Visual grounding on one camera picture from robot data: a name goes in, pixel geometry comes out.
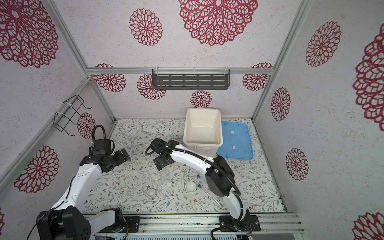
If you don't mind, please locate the dark grey wall shelf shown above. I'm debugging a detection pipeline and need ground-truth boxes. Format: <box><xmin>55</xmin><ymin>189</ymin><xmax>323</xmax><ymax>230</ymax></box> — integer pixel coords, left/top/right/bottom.
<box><xmin>152</xmin><ymin>69</ymin><xmax>231</xmax><ymax>90</ymax></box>

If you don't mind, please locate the black wire wall rack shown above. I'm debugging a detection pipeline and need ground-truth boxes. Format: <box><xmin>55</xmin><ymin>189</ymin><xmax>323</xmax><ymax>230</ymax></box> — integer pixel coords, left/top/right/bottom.
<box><xmin>53</xmin><ymin>95</ymin><xmax>92</xmax><ymax>137</ymax></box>

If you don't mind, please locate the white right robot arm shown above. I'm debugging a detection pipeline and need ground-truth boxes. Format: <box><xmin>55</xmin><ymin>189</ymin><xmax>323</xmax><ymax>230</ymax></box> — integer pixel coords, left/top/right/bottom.
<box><xmin>145</xmin><ymin>141</ymin><xmax>261</xmax><ymax>237</ymax></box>

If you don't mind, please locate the white plastic storage bin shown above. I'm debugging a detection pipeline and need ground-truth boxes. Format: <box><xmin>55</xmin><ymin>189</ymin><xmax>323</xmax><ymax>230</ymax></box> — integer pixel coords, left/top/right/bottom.
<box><xmin>183</xmin><ymin>108</ymin><xmax>224</xmax><ymax>158</ymax></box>

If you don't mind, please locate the large white porcelain bowl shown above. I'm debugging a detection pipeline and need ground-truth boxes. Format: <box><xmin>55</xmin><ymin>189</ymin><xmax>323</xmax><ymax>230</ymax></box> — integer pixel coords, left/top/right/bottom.
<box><xmin>185</xmin><ymin>181</ymin><xmax>198</xmax><ymax>193</ymax></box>

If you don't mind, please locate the blue capped test tube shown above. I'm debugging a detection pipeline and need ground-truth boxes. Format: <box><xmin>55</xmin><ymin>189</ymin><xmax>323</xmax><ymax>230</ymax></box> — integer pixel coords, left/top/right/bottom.
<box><xmin>198</xmin><ymin>185</ymin><xmax>221</xmax><ymax>206</ymax></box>

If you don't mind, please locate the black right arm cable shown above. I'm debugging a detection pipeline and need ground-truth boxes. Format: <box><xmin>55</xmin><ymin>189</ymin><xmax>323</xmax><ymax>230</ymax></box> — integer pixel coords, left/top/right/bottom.
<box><xmin>144</xmin><ymin>145</ymin><xmax>256</xmax><ymax>240</ymax></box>

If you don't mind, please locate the white pestle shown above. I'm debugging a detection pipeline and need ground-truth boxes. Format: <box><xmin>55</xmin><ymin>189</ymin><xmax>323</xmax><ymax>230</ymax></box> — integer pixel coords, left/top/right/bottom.
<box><xmin>180</xmin><ymin>172</ymin><xmax>185</xmax><ymax>190</ymax></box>

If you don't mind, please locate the blue plastic lid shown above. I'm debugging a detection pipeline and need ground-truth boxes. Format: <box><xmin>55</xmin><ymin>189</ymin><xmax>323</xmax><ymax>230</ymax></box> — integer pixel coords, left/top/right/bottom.
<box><xmin>217</xmin><ymin>122</ymin><xmax>254</xmax><ymax>161</ymax></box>

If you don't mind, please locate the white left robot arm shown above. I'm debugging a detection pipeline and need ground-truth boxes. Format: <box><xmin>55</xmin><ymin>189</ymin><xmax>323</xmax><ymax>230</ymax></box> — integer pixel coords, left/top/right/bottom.
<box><xmin>36</xmin><ymin>149</ymin><xmax>130</xmax><ymax>240</ymax></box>

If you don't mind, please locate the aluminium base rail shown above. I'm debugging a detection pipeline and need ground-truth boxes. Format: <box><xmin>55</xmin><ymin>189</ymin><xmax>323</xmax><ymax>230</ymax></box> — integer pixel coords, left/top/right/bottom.
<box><xmin>123</xmin><ymin>213</ymin><xmax>305</xmax><ymax>235</ymax></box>

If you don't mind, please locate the aluminium frame corner post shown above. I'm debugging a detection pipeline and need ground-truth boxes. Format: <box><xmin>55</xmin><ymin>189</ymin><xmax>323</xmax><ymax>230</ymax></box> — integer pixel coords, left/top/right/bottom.
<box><xmin>252</xmin><ymin>0</ymin><xmax>314</xmax><ymax>124</ymax></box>

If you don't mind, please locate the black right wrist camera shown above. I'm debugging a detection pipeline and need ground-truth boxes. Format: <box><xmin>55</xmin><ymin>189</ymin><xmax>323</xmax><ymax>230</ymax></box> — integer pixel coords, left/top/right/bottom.
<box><xmin>149</xmin><ymin>138</ymin><xmax>167</xmax><ymax>151</ymax></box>

